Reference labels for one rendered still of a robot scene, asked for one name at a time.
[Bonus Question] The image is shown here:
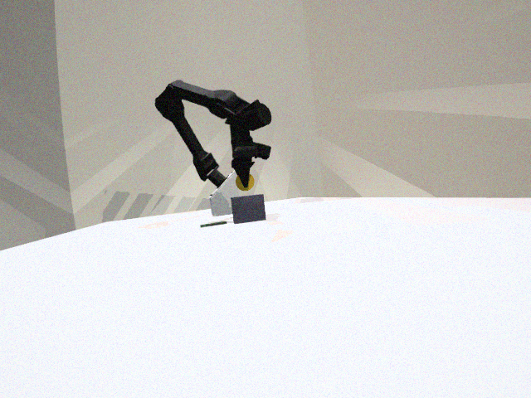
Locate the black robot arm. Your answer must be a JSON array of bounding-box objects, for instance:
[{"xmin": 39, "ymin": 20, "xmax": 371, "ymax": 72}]
[{"xmin": 155, "ymin": 80, "xmax": 271, "ymax": 189}]

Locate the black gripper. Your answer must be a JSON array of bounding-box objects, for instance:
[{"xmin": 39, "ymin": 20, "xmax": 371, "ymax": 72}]
[{"xmin": 231, "ymin": 133, "xmax": 259, "ymax": 187}]

